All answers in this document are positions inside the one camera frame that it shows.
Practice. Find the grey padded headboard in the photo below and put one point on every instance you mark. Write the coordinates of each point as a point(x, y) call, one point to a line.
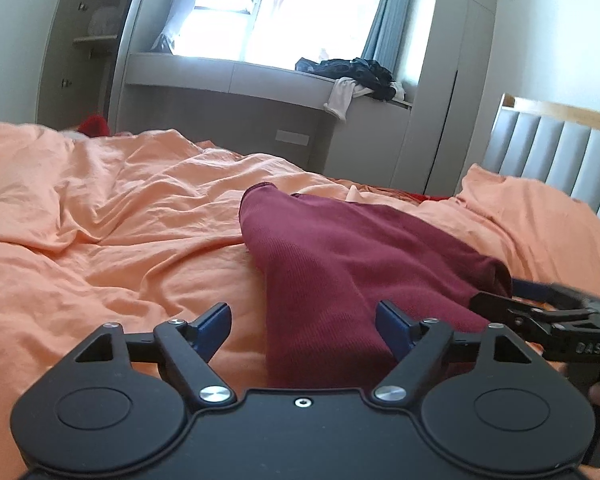
point(555, 155)

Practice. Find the blue-grey curtain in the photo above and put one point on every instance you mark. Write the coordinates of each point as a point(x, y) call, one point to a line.
point(387, 15)

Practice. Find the pile of dark clothes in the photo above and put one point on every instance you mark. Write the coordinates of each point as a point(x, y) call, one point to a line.
point(360, 72)

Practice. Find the red cloth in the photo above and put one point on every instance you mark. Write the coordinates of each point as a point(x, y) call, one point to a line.
point(95, 126)

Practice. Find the tall grey wardrobe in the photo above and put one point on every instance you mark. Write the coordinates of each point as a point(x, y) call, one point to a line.
point(450, 75)

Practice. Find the white cloth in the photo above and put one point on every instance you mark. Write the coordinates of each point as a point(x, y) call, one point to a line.
point(341, 97)

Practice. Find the orange duvet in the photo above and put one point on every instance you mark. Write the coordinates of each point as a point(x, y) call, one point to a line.
point(120, 220)

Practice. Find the grey window seat cabinet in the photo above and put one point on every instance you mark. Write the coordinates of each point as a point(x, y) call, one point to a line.
point(215, 90)

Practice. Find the white wall socket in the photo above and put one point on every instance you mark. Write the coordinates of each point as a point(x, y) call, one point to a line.
point(292, 138)

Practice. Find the grey open shelf cabinet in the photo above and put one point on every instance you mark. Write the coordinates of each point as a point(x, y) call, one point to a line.
point(72, 45)

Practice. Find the red bed sheet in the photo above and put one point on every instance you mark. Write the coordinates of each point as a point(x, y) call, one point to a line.
point(415, 195)

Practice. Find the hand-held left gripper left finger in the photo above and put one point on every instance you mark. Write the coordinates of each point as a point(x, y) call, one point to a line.
point(215, 326)

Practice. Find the maroon knit garment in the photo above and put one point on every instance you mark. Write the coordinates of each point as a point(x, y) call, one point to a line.
point(340, 280)

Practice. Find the orange pillow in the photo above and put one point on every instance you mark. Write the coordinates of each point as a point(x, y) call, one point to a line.
point(535, 215)

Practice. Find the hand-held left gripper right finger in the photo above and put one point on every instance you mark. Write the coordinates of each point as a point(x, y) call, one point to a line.
point(393, 329)

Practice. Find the white sheer curtain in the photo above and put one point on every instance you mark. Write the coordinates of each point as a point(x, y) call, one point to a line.
point(175, 5)

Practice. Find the window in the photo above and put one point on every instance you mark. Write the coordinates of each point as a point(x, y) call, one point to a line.
point(290, 15)

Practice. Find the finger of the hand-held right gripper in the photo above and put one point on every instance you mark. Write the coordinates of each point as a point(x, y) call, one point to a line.
point(535, 287)
point(500, 307)

